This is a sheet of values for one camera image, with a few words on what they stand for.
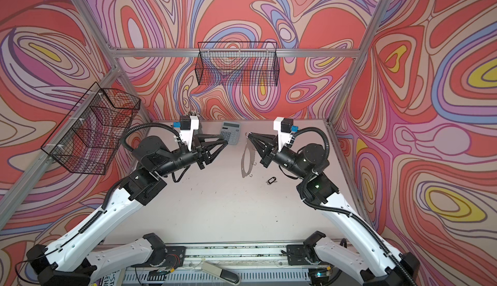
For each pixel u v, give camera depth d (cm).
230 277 65
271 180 94
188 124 49
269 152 53
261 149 56
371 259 40
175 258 72
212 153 55
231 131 111
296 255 74
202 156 52
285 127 48
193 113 101
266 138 55
